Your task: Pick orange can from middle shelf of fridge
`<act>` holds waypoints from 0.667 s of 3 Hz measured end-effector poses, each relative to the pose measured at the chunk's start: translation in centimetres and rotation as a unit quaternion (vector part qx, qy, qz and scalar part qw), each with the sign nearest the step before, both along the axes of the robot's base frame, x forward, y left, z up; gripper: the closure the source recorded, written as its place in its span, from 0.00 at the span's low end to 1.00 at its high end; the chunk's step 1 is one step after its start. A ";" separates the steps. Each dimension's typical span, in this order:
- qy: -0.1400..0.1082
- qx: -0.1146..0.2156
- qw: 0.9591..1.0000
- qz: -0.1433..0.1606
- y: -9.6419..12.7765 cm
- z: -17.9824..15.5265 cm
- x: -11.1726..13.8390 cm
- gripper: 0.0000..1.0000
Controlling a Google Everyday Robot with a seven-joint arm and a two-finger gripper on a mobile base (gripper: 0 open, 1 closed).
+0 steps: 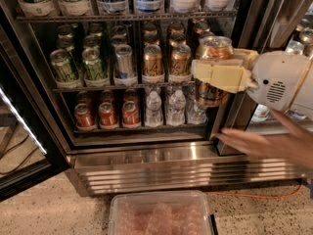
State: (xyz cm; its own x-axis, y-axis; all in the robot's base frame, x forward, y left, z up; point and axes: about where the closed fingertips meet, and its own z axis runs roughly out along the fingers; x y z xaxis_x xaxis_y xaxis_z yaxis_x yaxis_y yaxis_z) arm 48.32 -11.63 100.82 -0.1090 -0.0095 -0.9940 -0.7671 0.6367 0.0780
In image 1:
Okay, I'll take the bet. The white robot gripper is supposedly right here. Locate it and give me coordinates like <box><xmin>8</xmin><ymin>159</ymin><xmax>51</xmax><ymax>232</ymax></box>
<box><xmin>191</xmin><ymin>48</ymin><xmax>313</xmax><ymax>119</ymax></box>

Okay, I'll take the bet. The stainless steel beverage fridge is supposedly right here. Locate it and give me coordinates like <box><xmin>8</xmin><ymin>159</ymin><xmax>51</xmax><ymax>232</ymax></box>
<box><xmin>0</xmin><ymin>0</ymin><xmax>312</xmax><ymax>198</ymax></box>

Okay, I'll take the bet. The water bottle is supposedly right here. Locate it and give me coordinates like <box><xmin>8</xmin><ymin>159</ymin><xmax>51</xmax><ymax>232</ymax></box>
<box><xmin>145</xmin><ymin>91</ymin><xmax>163</xmax><ymax>127</ymax></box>
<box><xmin>187</xmin><ymin>96</ymin><xmax>206</xmax><ymax>124</ymax></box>
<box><xmin>166</xmin><ymin>89</ymin><xmax>186</xmax><ymax>126</ymax></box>

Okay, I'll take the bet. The orange can front right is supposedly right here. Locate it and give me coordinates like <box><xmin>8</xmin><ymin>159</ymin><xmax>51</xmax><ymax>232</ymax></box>
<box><xmin>169</xmin><ymin>44</ymin><xmax>191</xmax><ymax>82</ymax></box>

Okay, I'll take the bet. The green can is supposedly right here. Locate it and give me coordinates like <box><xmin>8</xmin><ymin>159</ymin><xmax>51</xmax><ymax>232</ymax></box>
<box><xmin>82</xmin><ymin>48</ymin><xmax>110</xmax><ymax>87</ymax></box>
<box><xmin>50</xmin><ymin>49</ymin><xmax>82</xmax><ymax>89</ymax></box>

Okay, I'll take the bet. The red can bottom middle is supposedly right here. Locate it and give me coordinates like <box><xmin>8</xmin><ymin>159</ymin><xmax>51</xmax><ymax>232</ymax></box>
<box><xmin>98</xmin><ymin>102</ymin><xmax>118</xmax><ymax>129</ymax></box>

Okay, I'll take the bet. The orange cable on floor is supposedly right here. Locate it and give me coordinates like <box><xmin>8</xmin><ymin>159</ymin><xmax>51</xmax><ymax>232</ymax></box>
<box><xmin>204</xmin><ymin>179</ymin><xmax>306</xmax><ymax>200</ymax></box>

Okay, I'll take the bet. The water bottle left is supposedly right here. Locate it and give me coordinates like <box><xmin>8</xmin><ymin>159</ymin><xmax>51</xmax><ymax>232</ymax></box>
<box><xmin>145</xmin><ymin>91</ymin><xmax>163</xmax><ymax>127</ymax></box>

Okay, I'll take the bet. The clear plastic bin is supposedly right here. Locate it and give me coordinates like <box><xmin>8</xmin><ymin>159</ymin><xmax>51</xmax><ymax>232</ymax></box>
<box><xmin>108</xmin><ymin>191</ymin><xmax>217</xmax><ymax>235</ymax></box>

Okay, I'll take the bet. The water bottle right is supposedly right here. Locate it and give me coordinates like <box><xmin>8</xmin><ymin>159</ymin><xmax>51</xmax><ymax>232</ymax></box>
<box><xmin>187</xmin><ymin>96</ymin><xmax>206</xmax><ymax>124</ymax></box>

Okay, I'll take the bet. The person's bare hand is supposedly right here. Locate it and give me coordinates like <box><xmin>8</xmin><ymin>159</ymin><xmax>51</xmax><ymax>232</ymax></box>
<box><xmin>216</xmin><ymin>110</ymin><xmax>313</xmax><ymax>169</ymax></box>

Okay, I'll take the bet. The red can bottom right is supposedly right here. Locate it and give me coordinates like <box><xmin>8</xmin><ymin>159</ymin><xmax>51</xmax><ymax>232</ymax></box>
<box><xmin>122</xmin><ymin>101</ymin><xmax>141</xmax><ymax>128</ymax></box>

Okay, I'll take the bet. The red can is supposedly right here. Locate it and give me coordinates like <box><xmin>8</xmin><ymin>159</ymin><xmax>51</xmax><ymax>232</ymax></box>
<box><xmin>98</xmin><ymin>102</ymin><xmax>118</xmax><ymax>129</ymax></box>
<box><xmin>122</xmin><ymin>101</ymin><xmax>141</xmax><ymax>128</ymax></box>
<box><xmin>74</xmin><ymin>103</ymin><xmax>96</xmax><ymax>130</ymax></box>

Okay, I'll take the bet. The open glass fridge door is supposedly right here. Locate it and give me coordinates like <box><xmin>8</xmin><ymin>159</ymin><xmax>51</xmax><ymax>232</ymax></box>
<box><xmin>0</xmin><ymin>28</ymin><xmax>68</xmax><ymax>201</ymax></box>

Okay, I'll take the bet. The green can front left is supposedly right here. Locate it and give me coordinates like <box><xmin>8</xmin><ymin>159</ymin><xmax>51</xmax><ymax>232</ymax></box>
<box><xmin>50</xmin><ymin>49</ymin><xmax>82</xmax><ymax>89</ymax></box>

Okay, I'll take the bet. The orange LaCroix can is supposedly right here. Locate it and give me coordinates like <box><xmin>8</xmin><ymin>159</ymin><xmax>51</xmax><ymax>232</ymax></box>
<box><xmin>196</xmin><ymin>36</ymin><xmax>233</xmax><ymax>108</ymax></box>

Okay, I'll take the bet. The silver blue can front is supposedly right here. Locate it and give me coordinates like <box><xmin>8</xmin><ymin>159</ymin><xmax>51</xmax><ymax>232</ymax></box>
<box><xmin>113</xmin><ymin>44</ymin><xmax>138</xmax><ymax>86</ymax></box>

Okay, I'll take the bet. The orange can front left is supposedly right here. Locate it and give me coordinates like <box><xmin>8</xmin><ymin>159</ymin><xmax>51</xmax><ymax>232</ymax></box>
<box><xmin>142</xmin><ymin>44</ymin><xmax>164</xmax><ymax>83</ymax></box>

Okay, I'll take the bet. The water bottle middle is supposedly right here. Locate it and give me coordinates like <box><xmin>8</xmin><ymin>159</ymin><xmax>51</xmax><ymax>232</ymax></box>
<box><xmin>166</xmin><ymin>89</ymin><xmax>186</xmax><ymax>126</ymax></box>

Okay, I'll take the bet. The red can bottom left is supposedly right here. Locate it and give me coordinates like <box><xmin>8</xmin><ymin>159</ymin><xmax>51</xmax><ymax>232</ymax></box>
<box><xmin>74</xmin><ymin>103</ymin><xmax>96</xmax><ymax>130</ymax></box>

